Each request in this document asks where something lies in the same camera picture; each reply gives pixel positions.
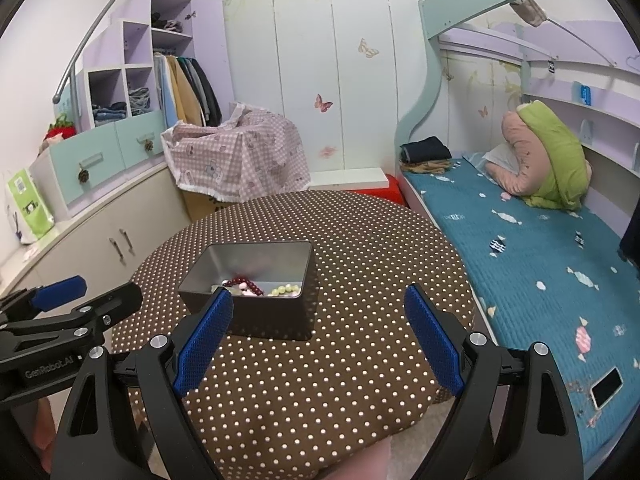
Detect folded jeans stack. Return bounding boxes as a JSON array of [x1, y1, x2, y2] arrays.
[[127, 86, 152, 117], [92, 101, 128, 123]]

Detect red strawberry plush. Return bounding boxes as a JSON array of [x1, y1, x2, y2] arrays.
[[45, 114, 77, 141]]

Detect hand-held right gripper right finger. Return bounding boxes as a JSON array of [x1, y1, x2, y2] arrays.
[[404, 283, 586, 480]]

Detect white pillow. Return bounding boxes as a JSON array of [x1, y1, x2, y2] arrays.
[[481, 142, 521, 173]]

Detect pink checked cover cloth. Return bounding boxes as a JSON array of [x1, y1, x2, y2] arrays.
[[161, 101, 312, 200]]

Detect grey hanging cloth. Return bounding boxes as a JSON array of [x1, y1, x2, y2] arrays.
[[510, 0, 546, 27]]

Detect blue candy-print bed sheet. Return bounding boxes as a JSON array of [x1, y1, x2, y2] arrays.
[[400, 152, 640, 461]]

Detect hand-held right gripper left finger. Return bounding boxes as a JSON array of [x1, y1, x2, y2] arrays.
[[50, 287, 236, 480]]

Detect folded dark clothes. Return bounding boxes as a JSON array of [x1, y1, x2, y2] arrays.
[[400, 136, 452, 163]]

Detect person's left hand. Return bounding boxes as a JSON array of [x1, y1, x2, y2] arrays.
[[35, 397, 57, 461]]

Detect person's leg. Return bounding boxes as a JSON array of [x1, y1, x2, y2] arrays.
[[320, 432, 393, 480]]

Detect cardboard box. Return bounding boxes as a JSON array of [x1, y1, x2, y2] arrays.
[[181, 187, 236, 223]]

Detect smartphone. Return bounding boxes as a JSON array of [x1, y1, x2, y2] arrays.
[[590, 367, 625, 410]]

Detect teal drawer with pinecone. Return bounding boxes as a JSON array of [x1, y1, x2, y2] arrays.
[[49, 124, 121, 206], [115, 110, 168, 163]]

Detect pink and green folded quilt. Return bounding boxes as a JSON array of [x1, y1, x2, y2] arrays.
[[487, 101, 593, 209]]

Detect dark red bead bracelet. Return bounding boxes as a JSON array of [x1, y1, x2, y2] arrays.
[[222, 274, 266, 297]]

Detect cream curved cabinet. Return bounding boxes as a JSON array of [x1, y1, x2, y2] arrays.
[[0, 162, 193, 306]]

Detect hanging clothes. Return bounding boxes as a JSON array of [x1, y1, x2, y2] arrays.
[[152, 52, 223, 128]]

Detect grey metal tin box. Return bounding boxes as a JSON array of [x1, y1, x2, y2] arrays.
[[177, 241, 318, 342]]

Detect teal and purple bunk bed frame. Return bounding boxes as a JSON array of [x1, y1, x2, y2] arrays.
[[395, 0, 640, 281]]

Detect grey clothes pile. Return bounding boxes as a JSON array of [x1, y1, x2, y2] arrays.
[[151, 14, 185, 33]]

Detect folded brown cloth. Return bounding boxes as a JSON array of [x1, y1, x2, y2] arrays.
[[400, 159, 456, 176]]

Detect grey metal handrail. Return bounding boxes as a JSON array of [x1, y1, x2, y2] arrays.
[[52, 0, 193, 106]]

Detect dark cloth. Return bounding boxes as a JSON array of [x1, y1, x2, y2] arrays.
[[620, 200, 640, 266]]

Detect purple staircase shelf unit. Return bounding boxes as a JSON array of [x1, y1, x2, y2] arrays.
[[82, 0, 236, 128]]

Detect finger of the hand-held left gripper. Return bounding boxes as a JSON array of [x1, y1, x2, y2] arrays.
[[0, 275, 89, 329], [0, 281, 145, 357]]

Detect green and white bag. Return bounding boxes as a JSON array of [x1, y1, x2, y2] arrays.
[[5, 167, 55, 246]]

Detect white board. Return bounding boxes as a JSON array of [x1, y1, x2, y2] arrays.
[[310, 167, 388, 192]]

